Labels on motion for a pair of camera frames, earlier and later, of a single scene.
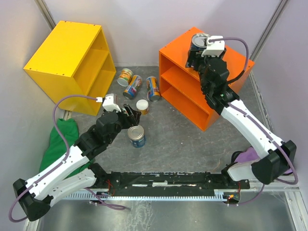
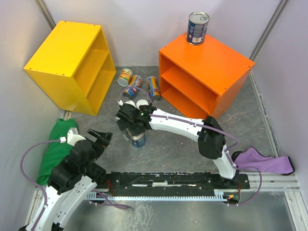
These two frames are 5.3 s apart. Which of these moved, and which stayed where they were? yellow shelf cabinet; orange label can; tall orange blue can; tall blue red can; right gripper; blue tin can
Moved: blue tin can; right gripper
Stayed: tall orange blue can; yellow shelf cabinet; orange label can; tall blue red can
